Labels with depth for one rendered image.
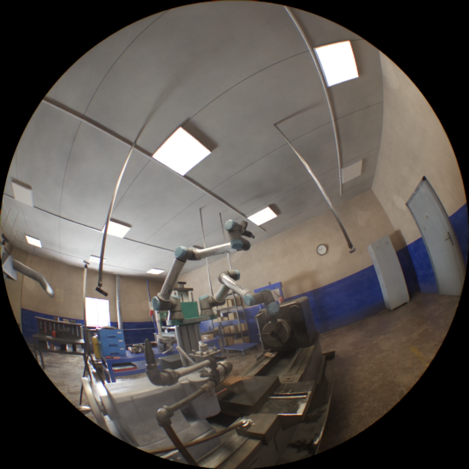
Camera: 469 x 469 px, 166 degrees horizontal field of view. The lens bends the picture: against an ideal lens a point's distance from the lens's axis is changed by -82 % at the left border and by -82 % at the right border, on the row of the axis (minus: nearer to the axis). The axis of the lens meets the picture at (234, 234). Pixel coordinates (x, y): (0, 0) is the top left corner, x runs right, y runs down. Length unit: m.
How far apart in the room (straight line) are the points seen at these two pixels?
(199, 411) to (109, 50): 2.63
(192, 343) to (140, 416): 1.72
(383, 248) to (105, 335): 5.67
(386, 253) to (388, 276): 0.56
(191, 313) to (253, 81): 2.86
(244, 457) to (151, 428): 0.32
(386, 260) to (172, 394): 4.58
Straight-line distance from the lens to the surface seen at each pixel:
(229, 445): 0.79
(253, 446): 0.77
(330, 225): 5.15
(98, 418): 0.57
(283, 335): 1.52
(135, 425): 0.62
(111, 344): 2.58
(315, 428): 1.37
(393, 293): 4.71
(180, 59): 2.00
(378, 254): 4.59
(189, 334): 2.19
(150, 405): 0.63
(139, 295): 8.42
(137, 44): 2.09
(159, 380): 0.41
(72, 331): 4.71
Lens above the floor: 1.41
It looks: 26 degrees up
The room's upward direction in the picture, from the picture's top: 13 degrees counter-clockwise
